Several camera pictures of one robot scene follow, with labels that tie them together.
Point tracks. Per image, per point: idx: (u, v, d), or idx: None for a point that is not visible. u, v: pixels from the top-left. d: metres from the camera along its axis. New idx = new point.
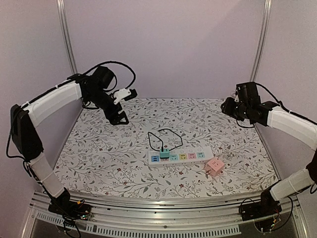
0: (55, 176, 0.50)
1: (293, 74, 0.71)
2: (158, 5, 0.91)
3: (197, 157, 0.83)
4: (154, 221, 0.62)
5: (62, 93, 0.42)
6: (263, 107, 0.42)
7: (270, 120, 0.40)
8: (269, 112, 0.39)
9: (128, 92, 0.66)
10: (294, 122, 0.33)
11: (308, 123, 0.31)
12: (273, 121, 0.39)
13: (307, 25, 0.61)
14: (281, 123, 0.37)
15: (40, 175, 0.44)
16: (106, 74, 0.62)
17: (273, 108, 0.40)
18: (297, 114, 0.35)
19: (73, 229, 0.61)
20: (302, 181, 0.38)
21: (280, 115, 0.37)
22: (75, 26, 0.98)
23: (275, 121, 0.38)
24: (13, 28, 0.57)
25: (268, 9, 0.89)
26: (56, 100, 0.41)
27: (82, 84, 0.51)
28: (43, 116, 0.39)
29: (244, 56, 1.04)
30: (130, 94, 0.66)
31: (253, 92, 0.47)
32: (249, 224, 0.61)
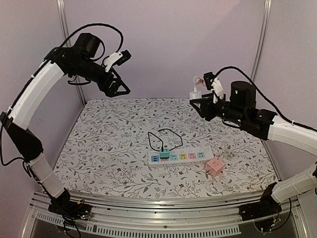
0: (56, 178, 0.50)
1: (293, 74, 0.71)
2: (158, 6, 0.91)
3: (197, 157, 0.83)
4: (154, 221, 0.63)
5: (38, 84, 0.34)
6: (262, 119, 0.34)
7: (271, 133, 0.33)
8: (271, 126, 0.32)
9: (119, 54, 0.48)
10: (303, 134, 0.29)
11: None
12: (274, 135, 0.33)
13: (307, 26, 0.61)
14: (284, 136, 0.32)
15: (41, 175, 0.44)
16: (89, 40, 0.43)
17: (273, 120, 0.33)
18: (301, 125, 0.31)
19: (73, 229, 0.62)
20: (304, 181, 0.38)
21: (283, 128, 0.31)
22: (75, 26, 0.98)
23: (277, 134, 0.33)
24: (13, 28, 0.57)
25: (268, 9, 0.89)
26: (37, 92, 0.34)
27: (61, 57, 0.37)
28: (31, 114, 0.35)
29: (244, 56, 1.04)
30: (122, 56, 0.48)
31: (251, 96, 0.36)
32: (249, 224, 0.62)
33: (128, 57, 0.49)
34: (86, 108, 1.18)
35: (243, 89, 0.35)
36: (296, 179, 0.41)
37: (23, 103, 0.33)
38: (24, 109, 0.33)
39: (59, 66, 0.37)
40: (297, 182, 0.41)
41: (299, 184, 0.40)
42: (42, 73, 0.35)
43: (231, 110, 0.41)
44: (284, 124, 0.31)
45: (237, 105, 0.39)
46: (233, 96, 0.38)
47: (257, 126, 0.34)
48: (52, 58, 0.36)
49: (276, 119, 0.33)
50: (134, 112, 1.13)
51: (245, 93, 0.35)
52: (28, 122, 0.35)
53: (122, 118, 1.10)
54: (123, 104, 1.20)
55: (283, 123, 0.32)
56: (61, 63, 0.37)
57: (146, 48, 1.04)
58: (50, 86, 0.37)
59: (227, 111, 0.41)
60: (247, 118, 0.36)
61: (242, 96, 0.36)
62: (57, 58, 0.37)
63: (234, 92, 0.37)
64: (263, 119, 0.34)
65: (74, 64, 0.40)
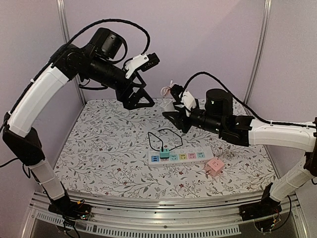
0: (57, 182, 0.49)
1: (293, 75, 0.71)
2: (158, 6, 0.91)
3: (197, 157, 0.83)
4: (154, 221, 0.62)
5: (36, 89, 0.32)
6: (240, 127, 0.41)
7: (252, 139, 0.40)
8: (250, 132, 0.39)
9: (144, 58, 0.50)
10: (282, 132, 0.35)
11: (297, 130, 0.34)
12: (255, 139, 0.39)
13: (307, 26, 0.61)
14: (264, 138, 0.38)
15: (41, 176, 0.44)
16: (109, 38, 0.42)
17: (251, 125, 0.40)
18: (279, 123, 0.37)
19: (73, 229, 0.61)
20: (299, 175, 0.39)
21: (262, 132, 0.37)
22: (75, 26, 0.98)
23: (257, 138, 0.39)
24: (13, 28, 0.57)
25: (268, 8, 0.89)
26: (35, 99, 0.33)
27: (65, 60, 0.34)
28: (31, 121, 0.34)
29: (244, 55, 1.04)
30: (147, 61, 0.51)
31: (227, 107, 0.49)
32: (249, 224, 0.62)
33: (154, 63, 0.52)
34: (86, 108, 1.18)
35: (221, 99, 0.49)
36: (290, 175, 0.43)
37: (20, 110, 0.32)
38: (21, 116, 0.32)
39: (60, 70, 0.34)
40: (290, 178, 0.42)
41: (293, 179, 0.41)
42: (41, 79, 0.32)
43: (207, 118, 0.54)
44: (261, 128, 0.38)
45: (213, 114, 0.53)
46: (209, 106, 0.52)
47: (236, 134, 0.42)
48: (54, 60, 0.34)
49: (252, 125, 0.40)
50: (134, 112, 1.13)
51: (221, 103, 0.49)
52: (28, 128, 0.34)
53: (122, 118, 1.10)
54: (123, 104, 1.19)
55: (260, 127, 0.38)
56: (64, 67, 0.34)
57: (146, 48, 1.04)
58: (52, 92, 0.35)
59: (204, 120, 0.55)
60: (226, 128, 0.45)
61: (219, 105, 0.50)
62: (59, 61, 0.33)
63: (212, 102, 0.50)
64: (240, 127, 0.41)
65: (80, 68, 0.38)
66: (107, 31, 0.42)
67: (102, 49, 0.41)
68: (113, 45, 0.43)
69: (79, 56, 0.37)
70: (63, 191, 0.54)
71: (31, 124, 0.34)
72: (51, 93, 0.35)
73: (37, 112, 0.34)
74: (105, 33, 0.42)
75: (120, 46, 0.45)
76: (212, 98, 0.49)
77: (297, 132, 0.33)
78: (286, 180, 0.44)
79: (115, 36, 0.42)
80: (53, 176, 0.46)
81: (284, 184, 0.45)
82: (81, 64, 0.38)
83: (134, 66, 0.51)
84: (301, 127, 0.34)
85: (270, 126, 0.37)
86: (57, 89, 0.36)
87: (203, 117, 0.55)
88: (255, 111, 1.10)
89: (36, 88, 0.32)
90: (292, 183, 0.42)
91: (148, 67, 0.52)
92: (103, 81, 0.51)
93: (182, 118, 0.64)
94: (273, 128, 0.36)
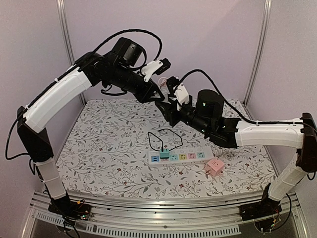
0: (58, 182, 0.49)
1: (293, 75, 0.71)
2: (158, 6, 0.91)
3: (197, 157, 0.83)
4: (154, 221, 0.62)
5: (59, 91, 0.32)
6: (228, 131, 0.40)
7: (239, 140, 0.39)
8: (237, 134, 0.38)
9: (159, 63, 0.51)
10: (269, 131, 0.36)
11: (284, 129, 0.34)
12: (242, 141, 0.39)
13: (307, 26, 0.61)
14: (251, 138, 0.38)
15: (46, 176, 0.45)
16: (129, 47, 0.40)
17: (237, 127, 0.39)
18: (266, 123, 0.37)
19: (73, 229, 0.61)
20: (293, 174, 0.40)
21: (249, 132, 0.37)
22: (75, 26, 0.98)
23: (244, 139, 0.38)
24: (13, 28, 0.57)
25: (268, 9, 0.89)
26: (57, 98, 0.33)
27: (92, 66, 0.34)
28: (47, 118, 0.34)
29: (244, 56, 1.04)
30: (161, 65, 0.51)
31: (218, 112, 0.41)
32: (249, 224, 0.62)
33: (167, 66, 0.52)
34: (86, 109, 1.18)
35: (212, 102, 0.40)
36: (286, 173, 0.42)
37: (39, 107, 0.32)
38: (38, 113, 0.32)
39: (86, 75, 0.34)
40: (286, 176, 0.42)
41: (289, 177, 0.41)
42: (67, 80, 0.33)
43: (195, 117, 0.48)
44: (247, 128, 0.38)
45: (202, 115, 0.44)
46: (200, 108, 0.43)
47: (224, 137, 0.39)
48: (81, 65, 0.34)
49: (238, 126, 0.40)
50: (134, 112, 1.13)
51: (213, 106, 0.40)
52: (43, 125, 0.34)
53: (122, 118, 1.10)
54: (123, 104, 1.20)
55: (246, 128, 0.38)
56: (90, 73, 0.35)
57: (147, 48, 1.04)
58: (74, 94, 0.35)
59: (192, 118, 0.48)
60: (215, 130, 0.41)
61: (210, 108, 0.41)
62: (86, 67, 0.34)
63: (203, 105, 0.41)
64: (228, 130, 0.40)
65: (105, 76, 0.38)
66: (129, 40, 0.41)
67: (124, 58, 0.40)
68: (134, 54, 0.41)
69: (106, 64, 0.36)
70: (65, 191, 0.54)
71: (47, 122, 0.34)
72: (73, 95, 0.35)
73: (55, 111, 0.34)
74: (126, 42, 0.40)
75: (139, 54, 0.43)
76: (203, 100, 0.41)
77: (284, 130, 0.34)
78: (282, 178, 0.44)
79: (135, 46, 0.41)
80: (57, 175, 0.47)
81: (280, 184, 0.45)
82: (107, 72, 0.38)
83: (152, 71, 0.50)
84: (288, 125, 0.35)
85: (255, 126, 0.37)
86: (79, 92, 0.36)
87: (193, 115, 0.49)
88: (255, 111, 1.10)
89: (60, 88, 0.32)
90: (289, 181, 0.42)
91: (163, 71, 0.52)
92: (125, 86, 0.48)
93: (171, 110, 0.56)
94: (260, 128, 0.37)
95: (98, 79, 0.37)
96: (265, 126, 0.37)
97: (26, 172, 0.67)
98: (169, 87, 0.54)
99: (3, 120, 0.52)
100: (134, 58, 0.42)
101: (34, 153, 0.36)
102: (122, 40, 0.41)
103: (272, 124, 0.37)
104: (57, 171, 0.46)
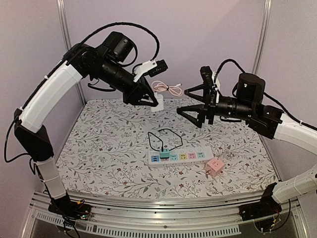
0: (59, 182, 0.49)
1: (294, 75, 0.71)
2: (158, 6, 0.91)
3: (197, 157, 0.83)
4: (154, 221, 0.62)
5: (50, 89, 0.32)
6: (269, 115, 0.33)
7: (278, 133, 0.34)
8: (279, 125, 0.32)
9: (152, 63, 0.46)
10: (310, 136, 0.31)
11: None
12: (281, 133, 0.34)
13: (307, 26, 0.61)
14: (290, 136, 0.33)
15: (46, 176, 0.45)
16: (120, 41, 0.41)
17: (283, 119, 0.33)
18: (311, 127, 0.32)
19: (73, 229, 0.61)
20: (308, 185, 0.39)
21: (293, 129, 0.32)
22: (75, 26, 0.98)
23: (283, 133, 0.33)
24: (13, 29, 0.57)
25: (269, 8, 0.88)
26: (48, 95, 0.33)
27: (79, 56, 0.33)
28: (42, 117, 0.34)
29: (244, 56, 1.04)
30: (155, 66, 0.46)
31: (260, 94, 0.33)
32: (249, 224, 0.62)
33: (162, 69, 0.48)
34: (86, 108, 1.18)
35: (254, 83, 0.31)
36: (298, 181, 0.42)
37: (32, 106, 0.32)
38: (33, 112, 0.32)
39: (76, 68, 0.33)
40: (299, 183, 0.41)
41: (300, 185, 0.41)
42: (56, 75, 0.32)
43: (239, 105, 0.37)
44: (293, 124, 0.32)
45: (243, 97, 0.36)
46: (240, 89, 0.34)
47: (265, 123, 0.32)
48: (69, 58, 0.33)
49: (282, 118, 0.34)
50: (134, 112, 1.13)
51: (254, 89, 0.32)
52: (39, 124, 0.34)
53: (122, 118, 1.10)
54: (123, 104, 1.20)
55: (293, 123, 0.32)
56: (79, 65, 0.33)
57: (147, 49, 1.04)
58: (66, 89, 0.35)
59: (236, 107, 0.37)
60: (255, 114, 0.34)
61: (251, 90, 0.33)
62: (74, 59, 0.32)
63: (242, 86, 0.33)
64: (271, 117, 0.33)
65: (93, 67, 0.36)
66: (120, 35, 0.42)
67: (115, 52, 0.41)
68: (125, 48, 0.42)
69: (93, 55, 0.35)
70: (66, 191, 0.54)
71: (42, 121, 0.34)
72: (65, 90, 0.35)
73: (49, 108, 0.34)
74: (118, 37, 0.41)
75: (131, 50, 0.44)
76: (245, 81, 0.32)
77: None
78: (293, 185, 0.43)
79: (127, 40, 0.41)
80: (57, 175, 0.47)
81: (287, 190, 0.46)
82: (95, 62, 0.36)
83: (143, 71, 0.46)
84: None
85: (299, 124, 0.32)
86: (71, 86, 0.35)
87: (235, 103, 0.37)
88: None
89: (51, 85, 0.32)
90: (299, 189, 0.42)
91: (157, 73, 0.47)
92: (111, 83, 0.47)
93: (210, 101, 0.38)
94: (304, 129, 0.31)
95: (86, 71, 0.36)
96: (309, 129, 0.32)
97: (26, 172, 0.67)
98: (205, 75, 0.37)
99: (3, 120, 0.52)
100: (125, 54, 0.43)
101: (34, 154, 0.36)
102: (115, 34, 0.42)
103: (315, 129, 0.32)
104: (58, 171, 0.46)
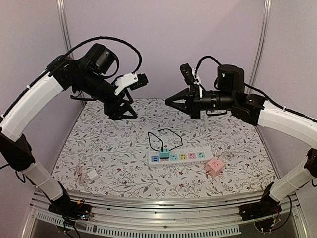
0: (55, 183, 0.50)
1: (293, 76, 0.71)
2: (157, 5, 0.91)
3: (197, 157, 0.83)
4: (154, 221, 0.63)
5: (32, 98, 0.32)
6: (251, 103, 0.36)
7: (262, 119, 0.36)
8: (261, 111, 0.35)
9: (133, 78, 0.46)
10: (293, 121, 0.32)
11: (309, 122, 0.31)
12: (264, 120, 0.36)
13: (307, 27, 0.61)
14: (274, 122, 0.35)
15: (36, 181, 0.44)
16: (102, 54, 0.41)
17: (264, 105, 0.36)
18: (293, 112, 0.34)
19: (73, 230, 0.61)
20: (299, 181, 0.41)
21: (275, 114, 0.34)
22: (75, 26, 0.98)
23: (267, 119, 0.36)
24: (12, 28, 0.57)
25: (268, 9, 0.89)
26: (32, 103, 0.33)
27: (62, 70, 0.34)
28: (23, 126, 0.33)
29: (244, 55, 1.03)
30: (136, 81, 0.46)
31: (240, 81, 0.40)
32: (249, 224, 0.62)
33: (142, 84, 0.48)
34: (86, 109, 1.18)
35: (232, 72, 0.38)
36: (291, 174, 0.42)
37: (13, 115, 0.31)
38: (14, 122, 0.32)
39: (57, 80, 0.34)
40: (291, 177, 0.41)
41: (293, 181, 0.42)
42: (38, 86, 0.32)
43: (222, 97, 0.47)
44: (274, 110, 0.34)
45: (225, 89, 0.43)
46: (220, 81, 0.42)
47: (247, 109, 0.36)
48: (52, 69, 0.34)
49: (265, 105, 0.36)
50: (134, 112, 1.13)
51: (232, 77, 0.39)
52: (20, 133, 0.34)
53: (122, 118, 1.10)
54: None
55: (273, 109, 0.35)
56: (60, 77, 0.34)
57: (147, 49, 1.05)
58: (48, 99, 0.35)
59: (219, 100, 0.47)
60: (237, 102, 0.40)
61: (230, 79, 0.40)
62: (56, 70, 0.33)
63: (222, 76, 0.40)
64: (253, 103, 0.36)
65: (75, 80, 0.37)
66: (101, 47, 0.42)
67: (96, 65, 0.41)
68: (106, 61, 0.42)
69: (76, 68, 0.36)
70: (62, 190, 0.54)
71: (23, 130, 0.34)
72: (47, 100, 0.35)
73: (30, 118, 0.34)
74: (100, 49, 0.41)
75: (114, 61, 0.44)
76: (223, 71, 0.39)
77: (308, 125, 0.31)
78: (287, 180, 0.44)
79: (109, 53, 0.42)
80: (47, 178, 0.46)
81: (283, 187, 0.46)
82: (78, 76, 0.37)
83: (124, 85, 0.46)
84: (312, 122, 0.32)
85: (282, 110, 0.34)
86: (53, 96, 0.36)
87: (218, 97, 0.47)
88: None
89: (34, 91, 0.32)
90: (293, 183, 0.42)
91: (137, 88, 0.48)
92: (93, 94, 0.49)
93: (196, 97, 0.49)
94: (287, 115, 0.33)
95: (69, 83, 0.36)
96: (292, 115, 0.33)
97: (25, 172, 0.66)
98: (185, 72, 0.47)
99: None
100: (104, 64, 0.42)
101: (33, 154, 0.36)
102: (97, 46, 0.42)
103: (298, 116, 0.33)
104: (46, 175, 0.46)
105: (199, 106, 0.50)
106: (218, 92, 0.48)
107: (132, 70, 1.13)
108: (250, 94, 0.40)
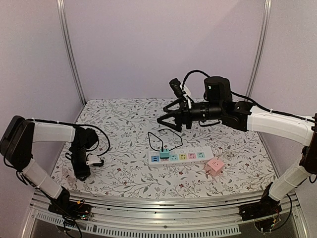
0: (51, 181, 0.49)
1: (293, 76, 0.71)
2: (157, 5, 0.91)
3: (197, 157, 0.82)
4: (154, 221, 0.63)
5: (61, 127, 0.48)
6: (238, 110, 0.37)
7: (251, 124, 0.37)
8: (248, 117, 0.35)
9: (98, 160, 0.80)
10: (281, 122, 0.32)
11: (297, 120, 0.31)
12: (253, 125, 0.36)
13: (307, 27, 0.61)
14: (263, 125, 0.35)
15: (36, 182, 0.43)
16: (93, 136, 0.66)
17: (250, 110, 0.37)
18: (280, 113, 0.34)
19: (73, 230, 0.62)
20: (296, 179, 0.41)
21: (263, 118, 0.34)
22: (75, 26, 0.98)
23: (256, 124, 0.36)
24: (11, 28, 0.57)
25: (268, 8, 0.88)
26: (56, 130, 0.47)
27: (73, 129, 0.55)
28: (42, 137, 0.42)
29: (244, 55, 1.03)
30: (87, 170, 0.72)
31: (225, 92, 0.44)
32: (249, 224, 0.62)
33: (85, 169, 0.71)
34: (86, 108, 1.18)
35: (217, 83, 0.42)
36: (288, 173, 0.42)
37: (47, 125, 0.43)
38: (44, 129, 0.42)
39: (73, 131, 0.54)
40: (289, 175, 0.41)
41: (290, 179, 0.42)
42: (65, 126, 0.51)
43: (210, 108, 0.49)
44: (261, 114, 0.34)
45: (213, 99, 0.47)
46: (208, 92, 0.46)
47: (236, 117, 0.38)
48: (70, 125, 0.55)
49: (252, 110, 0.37)
50: (134, 112, 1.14)
51: (218, 88, 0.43)
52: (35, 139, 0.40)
53: (122, 118, 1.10)
54: (123, 104, 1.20)
55: (260, 113, 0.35)
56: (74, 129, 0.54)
57: (147, 50, 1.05)
58: (61, 136, 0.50)
59: (208, 111, 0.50)
60: (225, 111, 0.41)
61: (216, 89, 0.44)
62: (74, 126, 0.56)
63: (208, 88, 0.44)
64: (241, 110, 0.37)
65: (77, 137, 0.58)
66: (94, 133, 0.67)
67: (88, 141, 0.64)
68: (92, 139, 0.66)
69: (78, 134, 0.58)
70: (61, 187, 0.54)
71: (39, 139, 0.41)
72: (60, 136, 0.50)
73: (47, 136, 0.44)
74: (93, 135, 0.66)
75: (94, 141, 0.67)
76: (209, 84, 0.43)
77: (296, 124, 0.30)
78: (284, 178, 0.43)
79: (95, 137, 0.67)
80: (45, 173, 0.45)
81: (281, 186, 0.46)
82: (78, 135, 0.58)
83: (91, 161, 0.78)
84: (300, 119, 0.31)
85: (270, 113, 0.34)
86: (62, 138, 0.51)
87: (207, 108, 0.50)
88: None
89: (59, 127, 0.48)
90: (290, 181, 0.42)
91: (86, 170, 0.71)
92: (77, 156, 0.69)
93: (185, 109, 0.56)
94: (275, 117, 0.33)
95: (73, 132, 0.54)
96: (279, 116, 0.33)
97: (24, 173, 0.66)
98: (174, 86, 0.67)
99: (3, 120, 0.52)
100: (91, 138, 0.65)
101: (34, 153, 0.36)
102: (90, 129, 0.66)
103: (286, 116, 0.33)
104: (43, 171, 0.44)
105: (191, 117, 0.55)
106: (207, 103, 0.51)
107: (132, 70, 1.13)
108: (238, 101, 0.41)
